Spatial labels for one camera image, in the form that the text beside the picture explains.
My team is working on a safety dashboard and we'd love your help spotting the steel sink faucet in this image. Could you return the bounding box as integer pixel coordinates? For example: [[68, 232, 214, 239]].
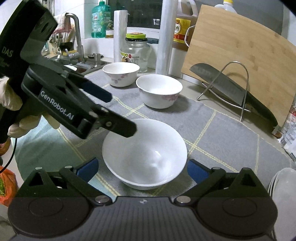
[[52, 12, 85, 65]]

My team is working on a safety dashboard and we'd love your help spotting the white floral bowl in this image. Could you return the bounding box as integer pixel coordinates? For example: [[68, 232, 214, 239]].
[[102, 62, 140, 87], [136, 74, 183, 109]]

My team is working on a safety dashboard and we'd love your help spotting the white plate fruit print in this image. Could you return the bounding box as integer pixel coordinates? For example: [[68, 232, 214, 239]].
[[268, 168, 295, 240]]

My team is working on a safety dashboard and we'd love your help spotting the bamboo cutting board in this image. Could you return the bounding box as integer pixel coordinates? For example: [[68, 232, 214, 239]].
[[181, 5, 295, 126]]

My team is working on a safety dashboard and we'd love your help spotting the tall cling film roll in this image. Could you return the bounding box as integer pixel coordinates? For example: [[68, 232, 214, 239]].
[[156, 0, 178, 75]]

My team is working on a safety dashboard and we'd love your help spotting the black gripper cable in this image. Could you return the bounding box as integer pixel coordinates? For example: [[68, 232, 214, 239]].
[[0, 138, 18, 174]]

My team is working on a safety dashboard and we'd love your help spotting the green dish soap bottle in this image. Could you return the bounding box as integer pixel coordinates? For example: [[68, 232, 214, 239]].
[[91, 1, 111, 38]]

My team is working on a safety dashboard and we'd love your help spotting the grey and teal checked mat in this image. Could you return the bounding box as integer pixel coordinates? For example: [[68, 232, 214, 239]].
[[15, 71, 295, 198]]

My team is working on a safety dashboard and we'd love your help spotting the white jug yellow cap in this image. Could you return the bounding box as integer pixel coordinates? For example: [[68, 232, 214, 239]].
[[214, 0, 237, 13]]

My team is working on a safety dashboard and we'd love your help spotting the wire knife rack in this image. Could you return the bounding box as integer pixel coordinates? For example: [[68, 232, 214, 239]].
[[190, 61, 250, 121]]

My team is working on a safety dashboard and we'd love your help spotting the short white paper roll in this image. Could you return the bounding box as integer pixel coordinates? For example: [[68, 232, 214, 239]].
[[113, 10, 128, 62]]

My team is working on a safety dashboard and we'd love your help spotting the cleaver knife black handle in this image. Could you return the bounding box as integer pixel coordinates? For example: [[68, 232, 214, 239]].
[[190, 61, 278, 126]]

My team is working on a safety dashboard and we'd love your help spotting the orange plastic bag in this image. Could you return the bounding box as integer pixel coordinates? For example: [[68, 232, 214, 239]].
[[0, 169, 18, 207]]

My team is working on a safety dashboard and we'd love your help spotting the glass jar green lid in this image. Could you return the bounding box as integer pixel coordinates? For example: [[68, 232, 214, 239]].
[[120, 32, 151, 73]]

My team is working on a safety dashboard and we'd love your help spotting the cooking oil jug yellow cap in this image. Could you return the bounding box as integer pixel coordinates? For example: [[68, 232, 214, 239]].
[[173, 1, 199, 51]]

